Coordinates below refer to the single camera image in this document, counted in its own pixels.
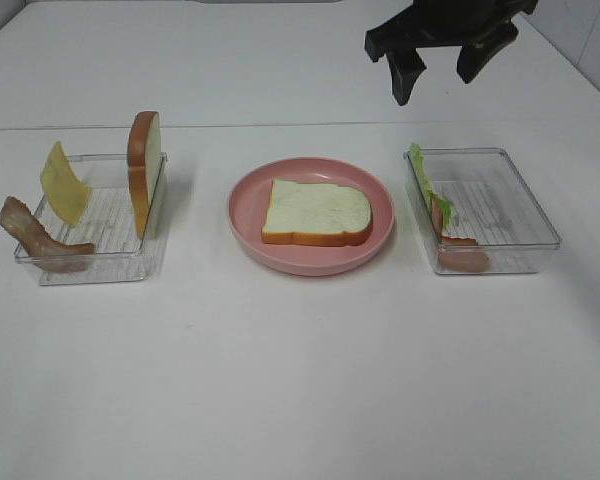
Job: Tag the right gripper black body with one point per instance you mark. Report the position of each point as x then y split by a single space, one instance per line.
434 24

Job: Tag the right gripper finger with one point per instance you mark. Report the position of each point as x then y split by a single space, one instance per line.
474 57
405 67

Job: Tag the green lettuce leaf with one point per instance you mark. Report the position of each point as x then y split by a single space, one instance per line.
427 177

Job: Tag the bread slice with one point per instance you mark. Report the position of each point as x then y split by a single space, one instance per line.
316 214
143 163

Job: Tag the bacon strip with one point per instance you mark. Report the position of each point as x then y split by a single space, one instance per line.
18 221
455 253

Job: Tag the right clear plastic tray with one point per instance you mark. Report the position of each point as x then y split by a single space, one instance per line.
491 203

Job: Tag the clear plastic tray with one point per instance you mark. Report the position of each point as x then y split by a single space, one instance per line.
108 223
491 203

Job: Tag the pink round plate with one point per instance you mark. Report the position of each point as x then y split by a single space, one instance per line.
249 200

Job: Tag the left clear plastic tray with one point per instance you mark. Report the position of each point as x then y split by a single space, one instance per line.
108 223

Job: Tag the yellow cheese slice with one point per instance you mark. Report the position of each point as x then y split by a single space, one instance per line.
67 195

